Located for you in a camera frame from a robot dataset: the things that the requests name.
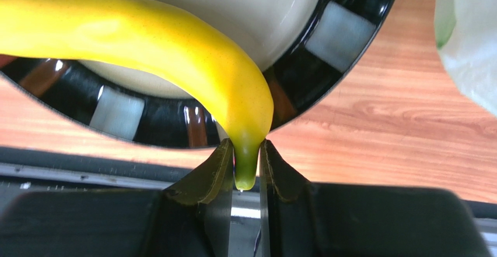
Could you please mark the black fruit plate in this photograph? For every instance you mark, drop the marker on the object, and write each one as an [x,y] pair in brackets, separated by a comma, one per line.
[304,48]

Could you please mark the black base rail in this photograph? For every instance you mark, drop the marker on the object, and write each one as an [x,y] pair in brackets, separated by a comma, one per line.
[25,171]

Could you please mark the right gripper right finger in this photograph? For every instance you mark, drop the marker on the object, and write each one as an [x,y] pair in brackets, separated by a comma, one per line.
[304,218]

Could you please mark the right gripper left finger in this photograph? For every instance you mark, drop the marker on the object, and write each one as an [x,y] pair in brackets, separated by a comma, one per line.
[189,218]

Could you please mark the pale green plastic bag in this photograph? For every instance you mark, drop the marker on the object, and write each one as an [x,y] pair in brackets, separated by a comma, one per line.
[465,34]

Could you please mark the yellow banana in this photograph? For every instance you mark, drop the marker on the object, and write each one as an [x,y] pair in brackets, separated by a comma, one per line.
[156,38]

